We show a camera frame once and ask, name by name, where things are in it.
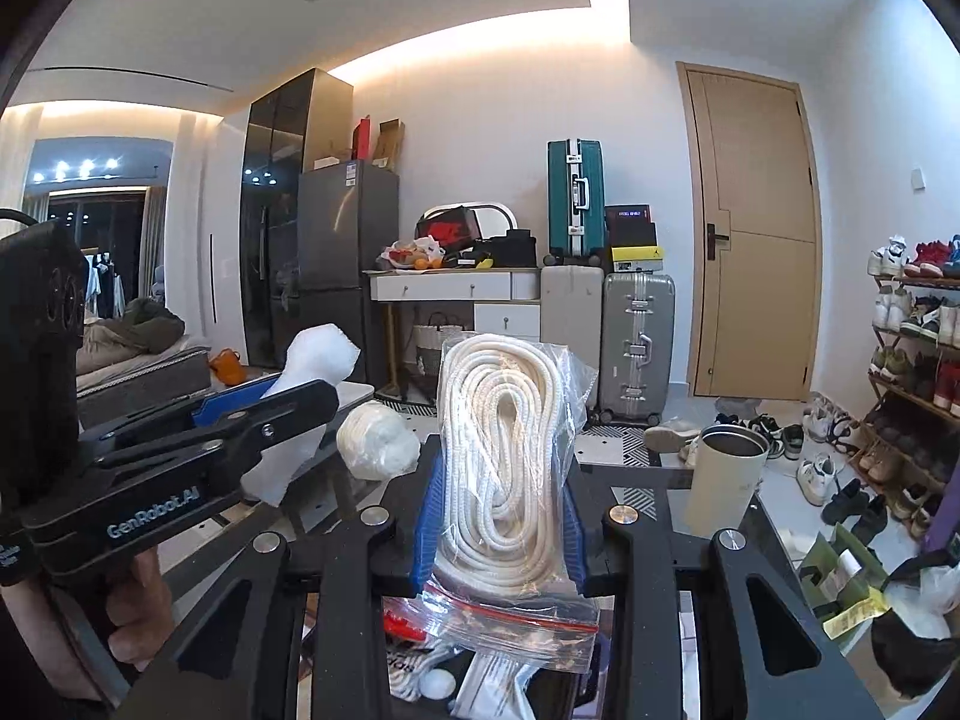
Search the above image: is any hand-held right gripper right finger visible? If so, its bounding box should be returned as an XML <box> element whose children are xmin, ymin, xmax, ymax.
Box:
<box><xmin>562</xmin><ymin>476</ymin><xmax>886</xmax><ymax>720</ymax></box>

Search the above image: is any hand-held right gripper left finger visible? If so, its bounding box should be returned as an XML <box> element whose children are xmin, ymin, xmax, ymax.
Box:
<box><xmin>146</xmin><ymin>431</ymin><xmax>451</xmax><ymax>720</ymax></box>

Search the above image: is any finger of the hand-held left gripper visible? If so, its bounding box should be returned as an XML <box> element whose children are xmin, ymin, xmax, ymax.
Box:
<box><xmin>90</xmin><ymin>381</ymin><xmax>340</xmax><ymax>485</ymax></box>
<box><xmin>79</xmin><ymin>379</ymin><xmax>282</xmax><ymax>458</ymax></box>

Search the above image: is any white plush toy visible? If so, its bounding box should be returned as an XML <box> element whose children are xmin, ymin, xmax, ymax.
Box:
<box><xmin>251</xmin><ymin>324</ymin><xmax>361</xmax><ymax>507</ymax></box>

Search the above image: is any bagged white rope coil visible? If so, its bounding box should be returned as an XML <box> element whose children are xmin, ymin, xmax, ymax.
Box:
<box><xmin>420</xmin><ymin>330</ymin><xmax>601</xmax><ymax>672</ymax></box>

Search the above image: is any black cardboard box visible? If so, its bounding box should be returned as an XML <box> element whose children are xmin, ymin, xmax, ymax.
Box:
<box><xmin>379</xmin><ymin>592</ymin><xmax>602</xmax><ymax>720</ymax></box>

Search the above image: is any person's left hand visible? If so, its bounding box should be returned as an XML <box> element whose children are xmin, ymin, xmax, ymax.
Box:
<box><xmin>0</xmin><ymin>544</ymin><xmax>179</xmax><ymax>702</ymax></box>

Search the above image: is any orange bag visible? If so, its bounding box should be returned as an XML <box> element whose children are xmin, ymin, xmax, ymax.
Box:
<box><xmin>208</xmin><ymin>349</ymin><xmax>245</xmax><ymax>387</ymax></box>

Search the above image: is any bed with grey mattress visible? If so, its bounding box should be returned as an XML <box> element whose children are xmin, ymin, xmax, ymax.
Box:
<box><xmin>75</xmin><ymin>300</ymin><xmax>215</xmax><ymax>428</ymax></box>

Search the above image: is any crumpled white plastic bag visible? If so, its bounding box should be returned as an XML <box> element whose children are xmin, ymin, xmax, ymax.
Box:
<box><xmin>335</xmin><ymin>401</ymin><xmax>421</xmax><ymax>481</ymax></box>

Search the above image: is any black and white patterned rug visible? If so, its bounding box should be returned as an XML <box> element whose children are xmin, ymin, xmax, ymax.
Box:
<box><xmin>581</xmin><ymin>424</ymin><xmax>702</xmax><ymax>518</ymax></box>

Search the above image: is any olive green jacket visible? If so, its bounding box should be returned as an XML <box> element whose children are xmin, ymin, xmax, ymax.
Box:
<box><xmin>124</xmin><ymin>296</ymin><xmax>186</xmax><ymax>353</ymax></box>

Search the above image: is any red and white packet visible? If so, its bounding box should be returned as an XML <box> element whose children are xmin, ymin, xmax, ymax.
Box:
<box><xmin>384</xmin><ymin>611</ymin><xmax>430</xmax><ymax>643</ymax></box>

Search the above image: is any cream tumbler cup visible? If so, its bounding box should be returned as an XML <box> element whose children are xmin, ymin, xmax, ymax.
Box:
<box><xmin>681</xmin><ymin>424</ymin><xmax>772</xmax><ymax>539</ymax></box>

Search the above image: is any woven white basket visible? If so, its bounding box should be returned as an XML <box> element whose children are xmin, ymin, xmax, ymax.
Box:
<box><xmin>412</xmin><ymin>311</ymin><xmax>470</xmax><ymax>376</ymax></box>

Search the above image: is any clothes rack with garments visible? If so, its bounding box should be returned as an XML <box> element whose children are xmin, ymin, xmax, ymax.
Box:
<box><xmin>81</xmin><ymin>247</ymin><xmax>130</xmax><ymax>320</ymax></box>

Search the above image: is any white and green mask packet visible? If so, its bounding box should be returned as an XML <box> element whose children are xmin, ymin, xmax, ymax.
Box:
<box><xmin>454</xmin><ymin>652</ymin><xmax>542</xmax><ymax>720</ymax></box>

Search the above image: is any beige curtain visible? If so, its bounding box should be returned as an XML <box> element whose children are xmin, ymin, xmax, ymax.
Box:
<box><xmin>139</xmin><ymin>184</ymin><xmax>167</xmax><ymax>301</ymax></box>

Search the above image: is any silver suitcase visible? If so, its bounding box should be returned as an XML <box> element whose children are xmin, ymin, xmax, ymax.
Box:
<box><xmin>600</xmin><ymin>272</ymin><xmax>676</xmax><ymax>425</ymax></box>

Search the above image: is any grey refrigerator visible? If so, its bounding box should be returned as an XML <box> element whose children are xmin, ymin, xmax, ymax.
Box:
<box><xmin>298</xmin><ymin>160</ymin><xmax>400</xmax><ymax>383</ymax></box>

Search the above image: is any bag of fruit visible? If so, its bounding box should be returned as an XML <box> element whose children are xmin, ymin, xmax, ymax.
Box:
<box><xmin>382</xmin><ymin>238</ymin><xmax>447</xmax><ymax>271</ymax></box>

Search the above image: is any white dresser desk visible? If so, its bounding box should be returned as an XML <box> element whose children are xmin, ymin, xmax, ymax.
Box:
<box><xmin>365</xmin><ymin>268</ymin><xmax>542</xmax><ymax>406</ymax></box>

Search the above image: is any beige suitcase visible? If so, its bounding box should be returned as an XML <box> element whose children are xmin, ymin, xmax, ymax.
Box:
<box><xmin>540</xmin><ymin>264</ymin><xmax>605</xmax><ymax>406</ymax></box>

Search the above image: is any tall dark glass cabinet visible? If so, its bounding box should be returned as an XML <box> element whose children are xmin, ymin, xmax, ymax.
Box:
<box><xmin>240</xmin><ymin>67</ymin><xmax>355</xmax><ymax>372</ymax></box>

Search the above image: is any scattered sneakers pile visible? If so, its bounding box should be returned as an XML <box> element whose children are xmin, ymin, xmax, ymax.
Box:
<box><xmin>641</xmin><ymin>394</ymin><xmax>890</xmax><ymax>548</ymax></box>

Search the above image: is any red and black bag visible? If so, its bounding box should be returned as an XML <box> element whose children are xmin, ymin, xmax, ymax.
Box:
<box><xmin>415</xmin><ymin>208</ymin><xmax>481</xmax><ymax>252</ymax></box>

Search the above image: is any green paper bag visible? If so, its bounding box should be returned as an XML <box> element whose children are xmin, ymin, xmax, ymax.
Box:
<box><xmin>796</xmin><ymin>523</ymin><xmax>890</xmax><ymax>638</ymax></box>

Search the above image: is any yellow and black box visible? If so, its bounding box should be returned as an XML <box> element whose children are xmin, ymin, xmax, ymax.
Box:
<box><xmin>611</xmin><ymin>244</ymin><xmax>665</xmax><ymax>275</ymax></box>

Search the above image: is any black fabric bag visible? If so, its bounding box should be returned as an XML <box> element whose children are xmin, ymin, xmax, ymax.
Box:
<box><xmin>487</xmin><ymin>229</ymin><xmax>539</xmax><ymax>269</ymax></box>

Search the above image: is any white framed mirror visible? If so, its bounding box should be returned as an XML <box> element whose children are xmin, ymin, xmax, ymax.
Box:
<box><xmin>416</xmin><ymin>202</ymin><xmax>515</xmax><ymax>241</ymax></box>

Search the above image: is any brown cardboard box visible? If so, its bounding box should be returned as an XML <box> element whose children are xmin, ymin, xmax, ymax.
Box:
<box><xmin>373</xmin><ymin>118</ymin><xmax>406</xmax><ymax>170</ymax></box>

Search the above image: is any black shoe box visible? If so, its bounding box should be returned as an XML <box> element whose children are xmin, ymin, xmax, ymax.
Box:
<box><xmin>604</xmin><ymin>204</ymin><xmax>655</xmax><ymax>248</ymax></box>

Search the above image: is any teal suitcase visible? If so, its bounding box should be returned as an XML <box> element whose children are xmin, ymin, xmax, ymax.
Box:
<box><xmin>546</xmin><ymin>139</ymin><xmax>607</xmax><ymax>263</ymax></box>

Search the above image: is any black trash bag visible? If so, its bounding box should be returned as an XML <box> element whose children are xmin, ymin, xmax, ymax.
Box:
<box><xmin>870</xmin><ymin>547</ymin><xmax>960</xmax><ymax>698</ymax></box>

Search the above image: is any clear plastic bag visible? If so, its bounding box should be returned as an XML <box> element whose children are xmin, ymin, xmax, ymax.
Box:
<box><xmin>889</xmin><ymin>566</ymin><xmax>960</xmax><ymax>638</ymax></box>

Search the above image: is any wooden shoe rack with shoes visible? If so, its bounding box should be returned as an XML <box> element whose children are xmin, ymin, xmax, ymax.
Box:
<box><xmin>866</xmin><ymin>234</ymin><xmax>960</xmax><ymax>541</ymax></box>

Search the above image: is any purple paper bag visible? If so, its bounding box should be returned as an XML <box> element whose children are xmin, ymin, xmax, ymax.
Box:
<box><xmin>922</xmin><ymin>480</ymin><xmax>960</xmax><ymax>563</ymax></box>

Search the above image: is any tan wooden door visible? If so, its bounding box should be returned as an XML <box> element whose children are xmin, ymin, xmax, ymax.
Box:
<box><xmin>676</xmin><ymin>61</ymin><xmax>818</xmax><ymax>400</ymax></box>

